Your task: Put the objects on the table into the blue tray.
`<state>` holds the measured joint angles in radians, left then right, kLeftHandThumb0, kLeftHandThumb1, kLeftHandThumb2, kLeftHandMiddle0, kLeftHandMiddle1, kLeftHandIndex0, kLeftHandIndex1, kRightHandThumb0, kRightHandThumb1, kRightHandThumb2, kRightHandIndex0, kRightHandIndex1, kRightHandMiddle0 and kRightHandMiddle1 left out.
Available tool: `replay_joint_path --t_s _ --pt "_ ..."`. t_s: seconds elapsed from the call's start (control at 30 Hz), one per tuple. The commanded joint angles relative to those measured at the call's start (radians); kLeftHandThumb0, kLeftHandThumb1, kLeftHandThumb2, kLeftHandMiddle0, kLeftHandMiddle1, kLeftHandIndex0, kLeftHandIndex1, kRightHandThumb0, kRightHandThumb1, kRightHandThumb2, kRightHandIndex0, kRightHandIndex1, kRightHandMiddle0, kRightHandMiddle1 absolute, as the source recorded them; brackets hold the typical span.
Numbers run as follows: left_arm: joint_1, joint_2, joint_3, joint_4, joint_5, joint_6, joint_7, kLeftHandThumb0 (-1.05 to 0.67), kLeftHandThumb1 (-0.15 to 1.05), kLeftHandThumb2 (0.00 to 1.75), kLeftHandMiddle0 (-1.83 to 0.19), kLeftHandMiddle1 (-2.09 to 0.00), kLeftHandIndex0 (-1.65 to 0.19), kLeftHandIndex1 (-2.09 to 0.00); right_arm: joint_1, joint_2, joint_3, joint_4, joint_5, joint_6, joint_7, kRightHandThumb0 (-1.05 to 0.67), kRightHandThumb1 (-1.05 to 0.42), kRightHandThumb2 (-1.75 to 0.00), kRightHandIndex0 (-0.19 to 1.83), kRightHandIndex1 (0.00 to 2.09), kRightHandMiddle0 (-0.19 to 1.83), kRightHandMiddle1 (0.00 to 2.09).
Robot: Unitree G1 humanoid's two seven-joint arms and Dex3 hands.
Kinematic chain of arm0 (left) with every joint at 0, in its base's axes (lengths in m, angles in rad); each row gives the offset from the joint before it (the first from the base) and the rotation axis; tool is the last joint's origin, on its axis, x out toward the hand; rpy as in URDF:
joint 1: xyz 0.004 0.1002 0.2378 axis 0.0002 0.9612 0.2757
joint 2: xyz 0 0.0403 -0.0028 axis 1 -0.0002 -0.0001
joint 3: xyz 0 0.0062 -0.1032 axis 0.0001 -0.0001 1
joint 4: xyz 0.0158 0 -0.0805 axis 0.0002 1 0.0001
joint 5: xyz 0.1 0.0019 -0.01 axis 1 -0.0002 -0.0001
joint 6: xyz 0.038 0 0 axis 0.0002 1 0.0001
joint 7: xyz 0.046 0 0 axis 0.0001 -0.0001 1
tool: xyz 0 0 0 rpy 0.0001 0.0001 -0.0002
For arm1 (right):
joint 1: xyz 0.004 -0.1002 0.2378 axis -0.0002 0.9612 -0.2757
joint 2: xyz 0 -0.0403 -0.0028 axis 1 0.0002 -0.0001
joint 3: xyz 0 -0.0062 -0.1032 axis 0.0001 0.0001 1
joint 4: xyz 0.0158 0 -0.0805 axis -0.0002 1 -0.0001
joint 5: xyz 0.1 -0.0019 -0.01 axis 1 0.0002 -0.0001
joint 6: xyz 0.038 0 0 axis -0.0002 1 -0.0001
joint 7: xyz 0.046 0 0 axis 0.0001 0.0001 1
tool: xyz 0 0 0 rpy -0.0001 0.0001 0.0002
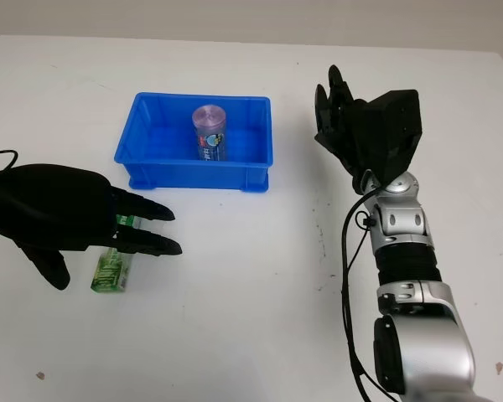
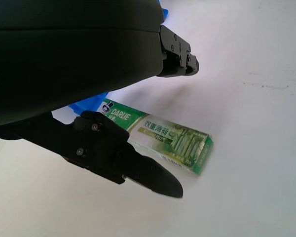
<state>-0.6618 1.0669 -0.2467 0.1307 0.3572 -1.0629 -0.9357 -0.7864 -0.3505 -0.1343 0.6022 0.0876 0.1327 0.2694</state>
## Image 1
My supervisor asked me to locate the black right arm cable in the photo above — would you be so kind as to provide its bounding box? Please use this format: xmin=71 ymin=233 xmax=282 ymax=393
xmin=340 ymin=169 xmax=387 ymax=402

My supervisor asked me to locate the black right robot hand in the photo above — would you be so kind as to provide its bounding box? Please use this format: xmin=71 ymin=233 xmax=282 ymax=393
xmin=313 ymin=64 xmax=387 ymax=196

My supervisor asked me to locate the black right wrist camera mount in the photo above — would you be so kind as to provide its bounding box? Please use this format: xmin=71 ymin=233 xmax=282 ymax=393
xmin=366 ymin=89 xmax=423 ymax=186

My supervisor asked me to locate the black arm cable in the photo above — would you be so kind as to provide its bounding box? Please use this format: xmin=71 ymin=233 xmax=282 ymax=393
xmin=0 ymin=149 xmax=18 ymax=173
xmin=340 ymin=169 xmax=387 ymax=402

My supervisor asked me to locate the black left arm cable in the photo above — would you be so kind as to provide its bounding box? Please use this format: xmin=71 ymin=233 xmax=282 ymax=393
xmin=0 ymin=149 xmax=18 ymax=173

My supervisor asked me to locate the blue plastic tray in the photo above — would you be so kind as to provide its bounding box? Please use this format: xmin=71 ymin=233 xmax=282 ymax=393
xmin=112 ymin=92 xmax=275 ymax=194

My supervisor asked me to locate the clear cylindrical container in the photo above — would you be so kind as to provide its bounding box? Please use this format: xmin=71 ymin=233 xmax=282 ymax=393
xmin=191 ymin=105 xmax=229 ymax=163

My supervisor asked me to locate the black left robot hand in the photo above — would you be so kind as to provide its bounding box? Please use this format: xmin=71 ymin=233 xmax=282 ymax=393
xmin=0 ymin=163 xmax=184 ymax=292

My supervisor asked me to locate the green toothpaste box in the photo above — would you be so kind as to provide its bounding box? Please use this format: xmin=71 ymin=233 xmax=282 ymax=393
xmin=90 ymin=213 xmax=143 ymax=296

